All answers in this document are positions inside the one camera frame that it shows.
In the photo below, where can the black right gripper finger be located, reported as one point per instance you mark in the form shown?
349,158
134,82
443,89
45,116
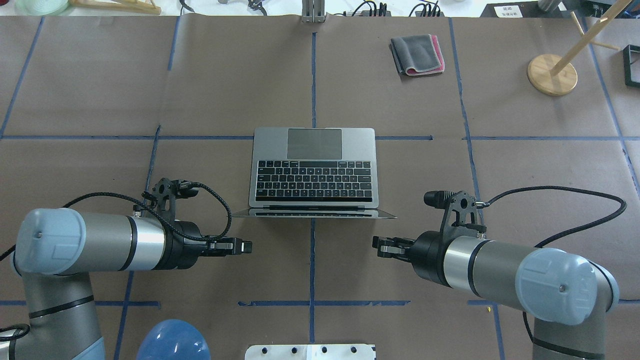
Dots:
398,253
394,242

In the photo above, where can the wooden mug tree stand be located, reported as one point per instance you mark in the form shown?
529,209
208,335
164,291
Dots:
556,76

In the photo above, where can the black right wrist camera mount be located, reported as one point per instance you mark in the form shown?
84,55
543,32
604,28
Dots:
460,217

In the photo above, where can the white camera stand column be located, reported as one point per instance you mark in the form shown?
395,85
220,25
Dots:
332,351

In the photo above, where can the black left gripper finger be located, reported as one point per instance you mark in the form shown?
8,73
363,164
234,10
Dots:
228,249
226,243

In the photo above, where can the black orange power strip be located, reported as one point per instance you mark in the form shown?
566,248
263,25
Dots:
368,9

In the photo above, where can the blue desk lamp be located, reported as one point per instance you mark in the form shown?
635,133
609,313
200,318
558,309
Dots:
173,339

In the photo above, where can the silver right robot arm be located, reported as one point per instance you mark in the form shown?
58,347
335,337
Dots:
568,295

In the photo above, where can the dark tray with wire rack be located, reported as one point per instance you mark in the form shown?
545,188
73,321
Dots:
631,65

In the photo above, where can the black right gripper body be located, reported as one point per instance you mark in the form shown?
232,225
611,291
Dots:
426,252

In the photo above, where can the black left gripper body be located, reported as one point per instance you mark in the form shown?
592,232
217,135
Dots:
186,246

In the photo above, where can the green glass plate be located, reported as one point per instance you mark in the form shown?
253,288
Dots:
40,7

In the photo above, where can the grey laptop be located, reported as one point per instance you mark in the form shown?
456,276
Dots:
301,172

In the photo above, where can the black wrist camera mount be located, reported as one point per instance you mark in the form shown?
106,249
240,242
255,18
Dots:
163,196
460,217

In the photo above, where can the wooden dish rack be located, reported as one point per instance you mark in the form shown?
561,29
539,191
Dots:
148,7

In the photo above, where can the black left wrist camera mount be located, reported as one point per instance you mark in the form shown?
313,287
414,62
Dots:
163,196

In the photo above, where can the folded grey pink cloth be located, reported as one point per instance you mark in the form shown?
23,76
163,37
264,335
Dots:
417,55

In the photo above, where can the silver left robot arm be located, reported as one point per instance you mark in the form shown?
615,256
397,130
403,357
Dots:
57,250

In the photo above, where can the black box with white label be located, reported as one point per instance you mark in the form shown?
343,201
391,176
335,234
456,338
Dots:
503,10

